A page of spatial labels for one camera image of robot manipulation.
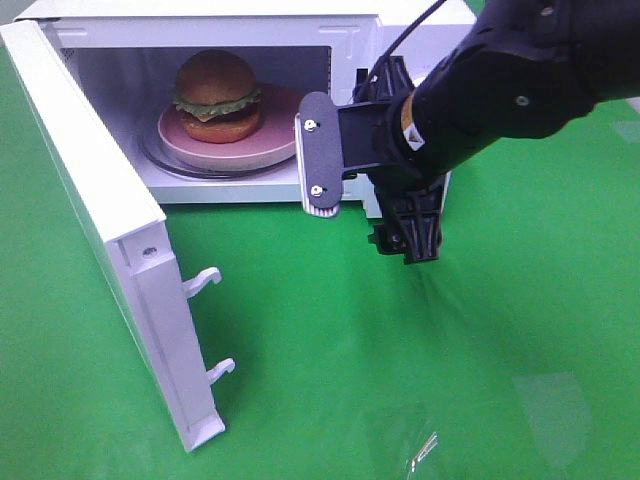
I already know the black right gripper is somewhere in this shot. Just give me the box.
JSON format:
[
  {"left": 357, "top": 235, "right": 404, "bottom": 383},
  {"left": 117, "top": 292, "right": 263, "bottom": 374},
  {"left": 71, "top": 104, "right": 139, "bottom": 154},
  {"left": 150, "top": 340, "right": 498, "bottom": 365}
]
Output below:
[{"left": 294, "top": 55, "right": 448, "bottom": 264}]

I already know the pink round plate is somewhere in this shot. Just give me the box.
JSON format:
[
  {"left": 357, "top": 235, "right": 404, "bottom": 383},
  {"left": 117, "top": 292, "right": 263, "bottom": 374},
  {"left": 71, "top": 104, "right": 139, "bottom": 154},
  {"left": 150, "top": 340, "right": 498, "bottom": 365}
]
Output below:
[{"left": 155, "top": 84, "right": 301, "bottom": 175}]

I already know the burger with lettuce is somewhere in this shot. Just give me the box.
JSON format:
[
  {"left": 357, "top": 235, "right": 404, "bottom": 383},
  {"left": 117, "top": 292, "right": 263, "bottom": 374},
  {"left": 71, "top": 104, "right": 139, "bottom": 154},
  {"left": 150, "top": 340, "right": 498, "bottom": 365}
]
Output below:
[{"left": 173, "top": 49, "right": 261, "bottom": 144}]

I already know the white microwave door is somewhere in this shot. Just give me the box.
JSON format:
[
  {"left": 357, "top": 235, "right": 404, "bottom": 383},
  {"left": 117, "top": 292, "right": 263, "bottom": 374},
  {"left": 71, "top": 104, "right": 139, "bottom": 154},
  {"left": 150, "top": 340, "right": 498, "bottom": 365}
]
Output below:
[{"left": 1, "top": 20, "right": 235, "bottom": 452}]

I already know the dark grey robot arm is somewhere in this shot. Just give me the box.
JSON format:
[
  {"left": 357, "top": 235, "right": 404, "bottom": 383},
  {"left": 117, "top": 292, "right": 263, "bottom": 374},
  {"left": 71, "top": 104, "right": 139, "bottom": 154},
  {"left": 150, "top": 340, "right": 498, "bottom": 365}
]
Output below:
[{"left": 295, "top": 1, "right": 639, "bottom": 263}]

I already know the white microwave oven body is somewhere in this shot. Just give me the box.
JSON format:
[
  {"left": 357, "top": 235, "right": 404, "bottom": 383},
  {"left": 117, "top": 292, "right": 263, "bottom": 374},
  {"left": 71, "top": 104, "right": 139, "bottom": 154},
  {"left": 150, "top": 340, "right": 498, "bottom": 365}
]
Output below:
[{"left": 10, "top": 1, "right": 475, "bottom": 206}]

